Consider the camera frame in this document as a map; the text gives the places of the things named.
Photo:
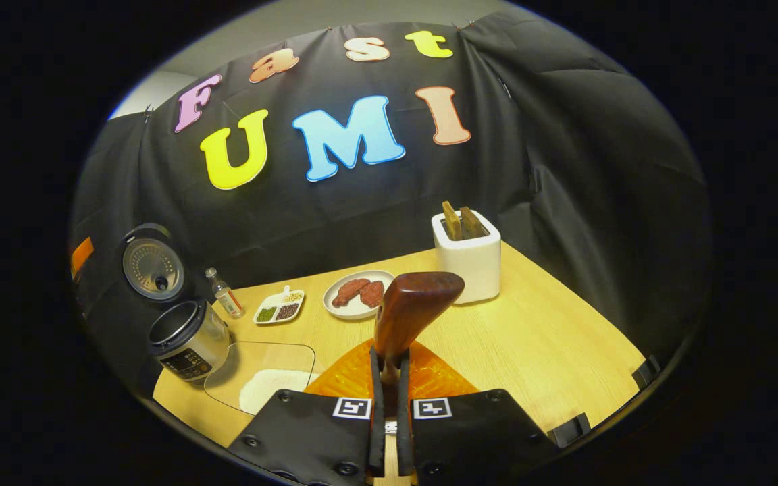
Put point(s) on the black table edge bracket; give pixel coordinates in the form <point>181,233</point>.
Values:
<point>647,372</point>
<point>570,430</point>

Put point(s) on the black backdrop cloth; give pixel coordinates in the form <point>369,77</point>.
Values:
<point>598,169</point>

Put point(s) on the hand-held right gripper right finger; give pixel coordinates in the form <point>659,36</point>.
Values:
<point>404,425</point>

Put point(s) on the clear glass tray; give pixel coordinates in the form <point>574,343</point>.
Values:
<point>254,354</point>

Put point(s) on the brown meat piece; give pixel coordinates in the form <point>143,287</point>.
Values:
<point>373,295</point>
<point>348,292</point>

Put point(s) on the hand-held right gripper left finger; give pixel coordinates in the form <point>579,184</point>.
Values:
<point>377,425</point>

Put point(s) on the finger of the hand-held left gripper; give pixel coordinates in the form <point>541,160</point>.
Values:
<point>81,256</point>

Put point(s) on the white round plate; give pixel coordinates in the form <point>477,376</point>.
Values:
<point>348,313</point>

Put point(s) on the white square utensil holder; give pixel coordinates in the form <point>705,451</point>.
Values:
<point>470,270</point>

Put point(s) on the silver black rice cooker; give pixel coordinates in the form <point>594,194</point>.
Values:
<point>190,344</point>

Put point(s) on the small clear glass bottle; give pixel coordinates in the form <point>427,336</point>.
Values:
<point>229,300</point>

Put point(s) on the brown wooden spoon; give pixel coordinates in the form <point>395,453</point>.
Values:
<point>416,300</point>

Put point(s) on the white divided bean dish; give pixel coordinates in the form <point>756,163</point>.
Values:
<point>273,302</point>

